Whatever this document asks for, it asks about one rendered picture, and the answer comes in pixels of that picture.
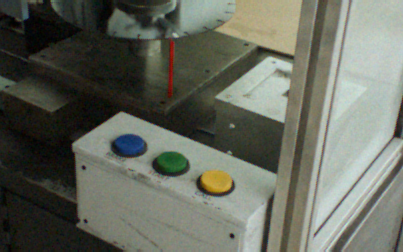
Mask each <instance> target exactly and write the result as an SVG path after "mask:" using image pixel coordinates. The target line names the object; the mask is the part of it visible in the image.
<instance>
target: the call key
mask: <svg viewBox="0 0 403 252"><path fill-rule="evenodd" d="M200 185H201V186H202V187H203V188H204V189H205V190H208V191H210V192H225V191H227V190H229V189H230V187H231V185H232V178H231V177H230V175H229V174H227V172H224V171H222V170H218V169H212V170H209V171H207V172H205V173H203V174H202V177H201V182H200Z"/></svg>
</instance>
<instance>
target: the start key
mask: <svg viewBox="0 0 403 252"><path fill-rule="evenodd" d="M157 167H158V168H159V170H162V171H164V172H180V171H182V170H183V169H185V168H186V167H187V159H186V157H184V155H183V154H181V153H179V152H163V153H162V154H159V156H158V157H157Z"/></svg>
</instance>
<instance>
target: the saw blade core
mask: <svg viewBox="0 0 403 252"><path fill-rule="evenodd" d="M51 5H52V7H53V10H54V11H55V12H56V13H57V14H58V15H59V16H60V17H61V18H63V19H64V20H65V21H67V22H68V23H70V24H73V25H74V26H75V27H79V28H81V29H85V30H87V31H88V30H89V32H94V33H97V34H99V35H106V36H110V37H111V36H113V37H114V38H125V39H133V40H137V38H138V36H139V38H138V40H164V39H165V40H168V39H169V37H171V39H181V38H185V37H188V36H196V35H199V34H204V33H206V32H208V31H212V30H214V29H215V28H218V27H220V26H222V25H223V24H225V23H227V22H228V21H229V20H230V18H232V17H233V14H234V13H235V8H236V3H235V0H176V2H175V3H174V5H172V6H171V7H169V8H166V9H164V10H158V11H150V12H144V11H136V10H129V9H126V8H124V7H121V6H120V5H118V4H117V3H116V2H115V1H114V0H51ZM92 27H94V28H92ZM113 33H115V34H114V35H113ZM172 33H173V34H177V36H179V37H175V36H174V35H173V34H172ZM185 33H187V34H185ZM163 36H164V38H163Z"/></svg>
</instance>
